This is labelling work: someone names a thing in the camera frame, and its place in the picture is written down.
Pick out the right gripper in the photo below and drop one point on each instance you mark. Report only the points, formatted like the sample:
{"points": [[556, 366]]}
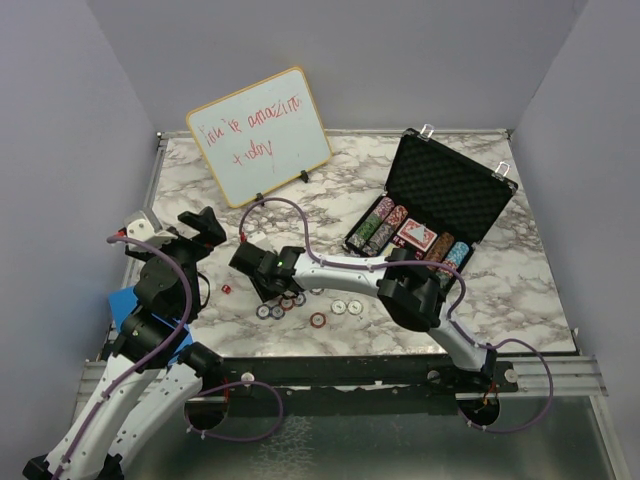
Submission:
{"points": [[265, 295]]}

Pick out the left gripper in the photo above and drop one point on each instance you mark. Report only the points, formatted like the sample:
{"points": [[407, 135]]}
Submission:
{"points": [[210, 230]]}

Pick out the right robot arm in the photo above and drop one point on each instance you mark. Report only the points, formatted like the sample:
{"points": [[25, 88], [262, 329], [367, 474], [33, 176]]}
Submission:
{"points": [[419, 296]]}

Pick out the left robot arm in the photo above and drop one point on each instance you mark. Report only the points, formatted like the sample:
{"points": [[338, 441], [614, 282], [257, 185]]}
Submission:
{"points": [[154, 365]]}

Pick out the red 5 poker chip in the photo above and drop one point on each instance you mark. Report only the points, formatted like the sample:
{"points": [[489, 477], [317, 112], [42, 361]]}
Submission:
{"points": [[286, 304], [318, 320]]}

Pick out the white 1 poker chip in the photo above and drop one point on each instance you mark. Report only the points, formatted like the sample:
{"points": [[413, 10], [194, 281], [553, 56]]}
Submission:
{"points": [[355, 307], [338, 307]]}

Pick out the blue plastic box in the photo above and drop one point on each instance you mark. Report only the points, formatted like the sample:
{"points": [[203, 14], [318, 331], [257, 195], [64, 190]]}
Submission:
{"points": [[123, 302]]}

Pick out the red playing card deck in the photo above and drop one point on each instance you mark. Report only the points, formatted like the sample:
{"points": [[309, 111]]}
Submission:
{"points": [[417, 234]]}

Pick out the black poker chip case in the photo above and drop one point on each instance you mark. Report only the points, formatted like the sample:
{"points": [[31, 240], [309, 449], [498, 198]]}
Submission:
{"points": [[451, 194]]}

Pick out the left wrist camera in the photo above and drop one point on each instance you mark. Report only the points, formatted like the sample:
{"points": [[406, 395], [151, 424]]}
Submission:
{"points": [[143, 225]]}

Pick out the white whiteboard yellow frame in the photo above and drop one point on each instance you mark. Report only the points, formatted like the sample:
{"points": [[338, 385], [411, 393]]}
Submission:
{"points": [[261, 137]]}

